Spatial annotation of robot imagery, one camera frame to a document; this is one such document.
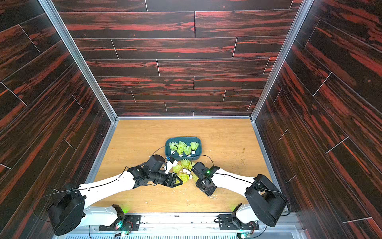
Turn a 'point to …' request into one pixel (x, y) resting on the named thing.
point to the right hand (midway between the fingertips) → (202, 186)
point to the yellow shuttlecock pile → (184, 178)
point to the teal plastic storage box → (197, 155)
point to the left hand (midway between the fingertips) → (180, 183)
